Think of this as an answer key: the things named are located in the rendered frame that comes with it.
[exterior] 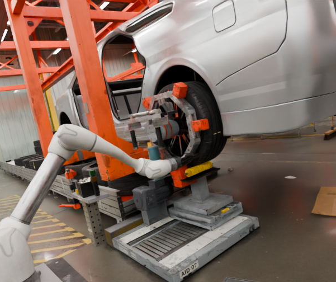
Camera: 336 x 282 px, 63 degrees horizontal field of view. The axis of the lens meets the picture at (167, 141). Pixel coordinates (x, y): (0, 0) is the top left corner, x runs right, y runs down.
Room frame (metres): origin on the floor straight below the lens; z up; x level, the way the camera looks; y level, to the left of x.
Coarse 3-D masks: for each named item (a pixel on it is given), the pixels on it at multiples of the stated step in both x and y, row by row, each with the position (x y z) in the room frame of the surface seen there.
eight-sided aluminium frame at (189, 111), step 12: (156, 96) 2.10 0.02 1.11; (168, 96) 1.97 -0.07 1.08; (156, 108) 2.20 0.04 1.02; (180, 108) 1.89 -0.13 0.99; (192, 108) 1.87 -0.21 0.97; (192, 120) 1.88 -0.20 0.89; (192, 132) 1.83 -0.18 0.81; (156, 144) 2.22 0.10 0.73; (192, 144) 1.85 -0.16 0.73; (168, 156) 2.17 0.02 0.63
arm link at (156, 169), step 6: (150, 162) 1.74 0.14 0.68; (156, 162) 1.68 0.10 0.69; (162, 162) 1.69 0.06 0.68; (168, 162) 1.71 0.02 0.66; (150, 168) 1.64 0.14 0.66; (156, 168) 1.64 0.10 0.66; (162, 168) 1.66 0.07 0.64; (168, 168) 1.69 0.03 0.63; (150, 174) 1.63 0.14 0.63; (156, 174) 1.64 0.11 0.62; (162, 174) 1.66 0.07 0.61
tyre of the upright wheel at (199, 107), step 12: (168, 84) 2.11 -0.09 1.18; (192, 84) 2.03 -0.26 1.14; (204, 84) 2.06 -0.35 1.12; (192, 96) 1.90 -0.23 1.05; (204, 96) 1.93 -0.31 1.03; (204, 108) 1.86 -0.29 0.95; (216, 108) 1.93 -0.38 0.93; (216, 120) 1.89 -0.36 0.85; (204, 132) 1.86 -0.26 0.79; (216, 132) 1.90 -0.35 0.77; (204, 144) 1.88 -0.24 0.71; (216, 144) 1.93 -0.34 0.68; (204, 156) 1.92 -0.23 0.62; (216, 156) 2.08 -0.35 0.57
